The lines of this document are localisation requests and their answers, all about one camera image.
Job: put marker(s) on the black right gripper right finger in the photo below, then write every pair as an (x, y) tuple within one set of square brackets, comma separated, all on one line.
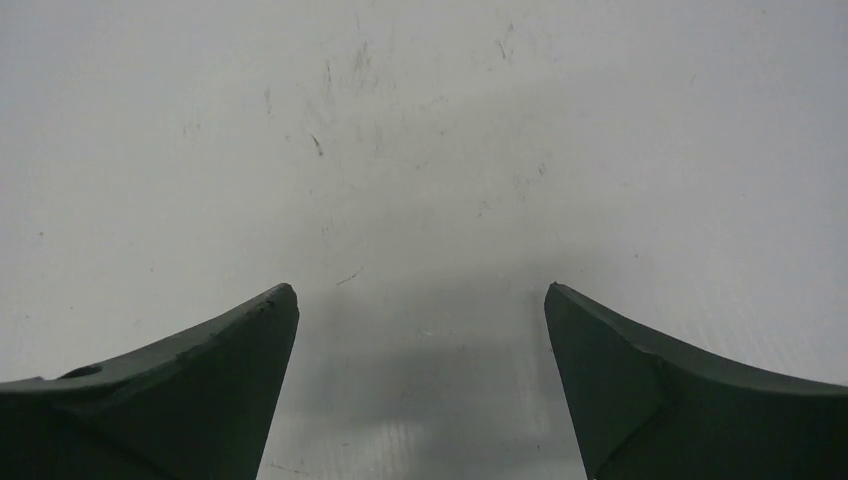
[(645, 405)]

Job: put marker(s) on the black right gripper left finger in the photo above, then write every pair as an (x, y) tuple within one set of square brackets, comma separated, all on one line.
[(194, 405)]

